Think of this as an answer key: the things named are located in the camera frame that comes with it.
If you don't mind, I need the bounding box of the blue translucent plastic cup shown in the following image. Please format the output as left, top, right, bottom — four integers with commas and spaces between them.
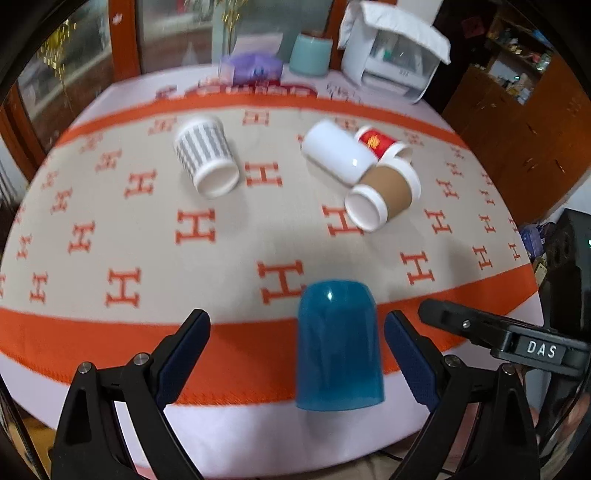
295, 280, 385, 412

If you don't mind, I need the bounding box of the purple tissue pack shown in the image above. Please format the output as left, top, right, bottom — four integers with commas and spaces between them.
218, 32, 283, 86

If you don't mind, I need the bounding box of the orange H-pattern blanket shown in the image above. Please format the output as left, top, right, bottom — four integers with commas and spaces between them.
0, 94, 540, 407

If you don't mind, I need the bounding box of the wooden glass sliding door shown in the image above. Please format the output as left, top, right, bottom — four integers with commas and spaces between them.
1, 1, 346, 179

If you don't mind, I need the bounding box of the brown sleeved paper cup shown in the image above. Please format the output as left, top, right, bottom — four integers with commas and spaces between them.
344, 157, 422, 232

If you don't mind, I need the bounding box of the red paper cup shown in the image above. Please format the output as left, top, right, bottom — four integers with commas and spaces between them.
353, 125, 413, 162

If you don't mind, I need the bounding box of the white desktop storage box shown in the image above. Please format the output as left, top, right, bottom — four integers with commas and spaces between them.
341, 17, 441, 103

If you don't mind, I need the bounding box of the teal cylindrical canister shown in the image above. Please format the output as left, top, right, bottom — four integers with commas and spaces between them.
290, 33, 332, 77

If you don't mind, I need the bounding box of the plain white cup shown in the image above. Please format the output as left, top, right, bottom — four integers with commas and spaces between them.
301, 119, 378, 186

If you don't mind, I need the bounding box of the grey checked paper cup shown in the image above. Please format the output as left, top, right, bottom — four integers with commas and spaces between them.
173, 116, 240, 198

